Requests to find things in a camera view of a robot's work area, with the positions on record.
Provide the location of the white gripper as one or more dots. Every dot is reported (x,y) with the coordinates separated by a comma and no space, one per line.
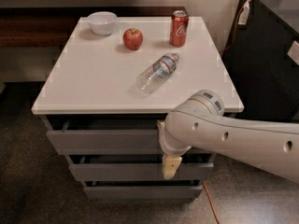
(163,143)

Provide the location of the clear plastic water bottle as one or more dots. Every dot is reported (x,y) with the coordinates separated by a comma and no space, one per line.
(158,73)

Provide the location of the grey top drawer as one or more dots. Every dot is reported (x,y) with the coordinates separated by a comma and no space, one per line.
(105,142)

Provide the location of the grey drawer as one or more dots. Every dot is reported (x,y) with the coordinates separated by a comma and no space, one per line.
(125,168)
(141,191)
(105,142)

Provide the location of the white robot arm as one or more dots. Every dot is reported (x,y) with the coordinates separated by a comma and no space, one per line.
(199,122)

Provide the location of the grey bottom drawer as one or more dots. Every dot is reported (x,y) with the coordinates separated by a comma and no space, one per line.
(141,191)

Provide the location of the grey middle drawer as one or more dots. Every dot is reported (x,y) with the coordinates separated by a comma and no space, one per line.
(125,168)

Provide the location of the white top drawer cabinet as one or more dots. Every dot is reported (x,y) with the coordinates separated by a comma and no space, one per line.
(96,74)

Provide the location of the red apple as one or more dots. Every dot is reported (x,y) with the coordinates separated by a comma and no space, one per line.
(132,38)

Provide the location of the red cola can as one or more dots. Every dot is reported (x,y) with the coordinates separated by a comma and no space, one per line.
(178,29)

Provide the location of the white bowl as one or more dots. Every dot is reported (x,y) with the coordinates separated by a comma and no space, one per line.
(102,23)

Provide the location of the white wall outlet plate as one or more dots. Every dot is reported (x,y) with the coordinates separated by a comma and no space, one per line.
(293,52)

